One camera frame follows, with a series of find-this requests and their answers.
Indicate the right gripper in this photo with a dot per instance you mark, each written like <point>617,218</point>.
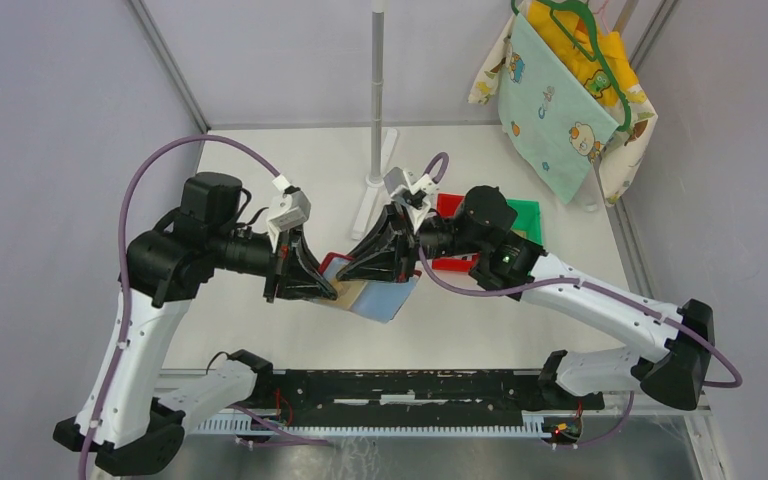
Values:
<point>387,250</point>

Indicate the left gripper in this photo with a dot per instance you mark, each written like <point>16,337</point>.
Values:
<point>296,287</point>

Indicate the red leather card holder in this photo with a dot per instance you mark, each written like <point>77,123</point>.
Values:
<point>381,301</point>

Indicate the gold VIP card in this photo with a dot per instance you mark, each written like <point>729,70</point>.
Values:
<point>348,293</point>

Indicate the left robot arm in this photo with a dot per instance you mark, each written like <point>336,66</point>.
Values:
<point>125,426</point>

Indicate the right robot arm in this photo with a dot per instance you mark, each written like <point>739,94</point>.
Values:
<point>666,348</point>

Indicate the red plastic bin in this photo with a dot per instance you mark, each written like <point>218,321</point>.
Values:
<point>457,262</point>

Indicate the metal pole stand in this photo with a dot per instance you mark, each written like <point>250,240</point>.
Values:
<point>378,157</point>

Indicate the green plastic bin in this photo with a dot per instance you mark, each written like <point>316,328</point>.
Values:
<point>528,221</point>

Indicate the mint cartoon cloth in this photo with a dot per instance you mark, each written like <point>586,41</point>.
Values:
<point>549,117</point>

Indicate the white cartoon cloth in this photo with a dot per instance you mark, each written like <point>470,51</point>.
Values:
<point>598,60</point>

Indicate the yellow garment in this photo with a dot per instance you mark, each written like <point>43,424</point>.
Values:
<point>583,50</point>

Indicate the green clothes hanger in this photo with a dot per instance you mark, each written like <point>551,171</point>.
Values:
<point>589,40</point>

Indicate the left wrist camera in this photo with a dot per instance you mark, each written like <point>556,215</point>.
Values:
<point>289,209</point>

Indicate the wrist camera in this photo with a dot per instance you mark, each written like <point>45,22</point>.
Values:
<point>289,209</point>
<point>414,194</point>

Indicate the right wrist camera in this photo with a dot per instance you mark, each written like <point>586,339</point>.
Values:
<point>414,194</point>

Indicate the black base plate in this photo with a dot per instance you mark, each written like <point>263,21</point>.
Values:
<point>410,398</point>

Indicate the white cable comb rail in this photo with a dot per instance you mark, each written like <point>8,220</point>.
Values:
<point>238,423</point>

